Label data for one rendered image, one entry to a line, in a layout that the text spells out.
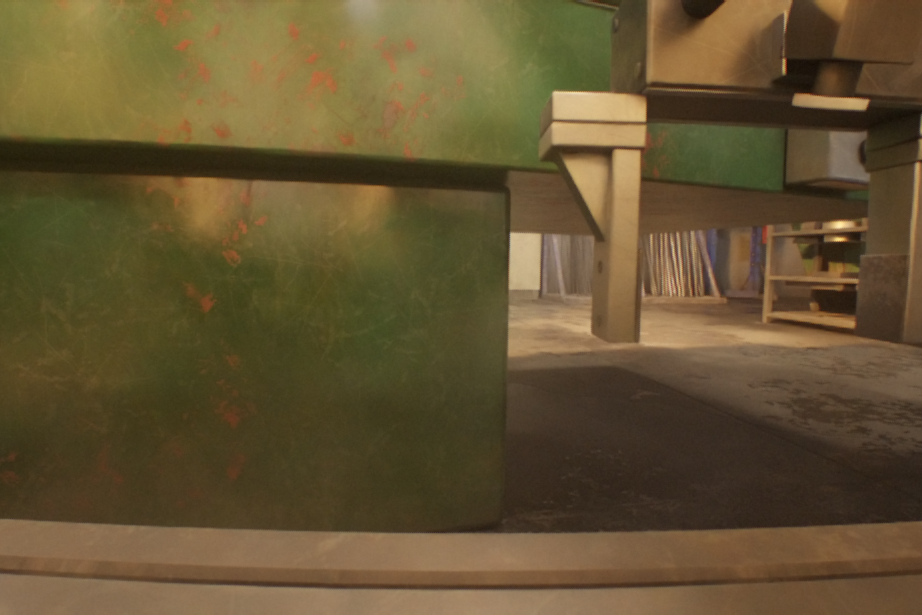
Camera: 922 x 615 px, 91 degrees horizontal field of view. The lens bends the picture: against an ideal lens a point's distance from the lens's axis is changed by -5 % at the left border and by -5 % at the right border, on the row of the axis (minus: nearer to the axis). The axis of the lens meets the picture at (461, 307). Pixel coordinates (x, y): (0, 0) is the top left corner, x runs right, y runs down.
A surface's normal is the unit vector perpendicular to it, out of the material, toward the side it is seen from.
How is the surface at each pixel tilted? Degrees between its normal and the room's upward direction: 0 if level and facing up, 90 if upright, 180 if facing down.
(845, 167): 90
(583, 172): 90
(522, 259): 90
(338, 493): 90
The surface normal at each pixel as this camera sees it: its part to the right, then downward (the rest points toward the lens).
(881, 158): -1.00, -0.01
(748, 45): 0.01, 0.09
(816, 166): -0.96, 0.02
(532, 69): 0.29, 0.09
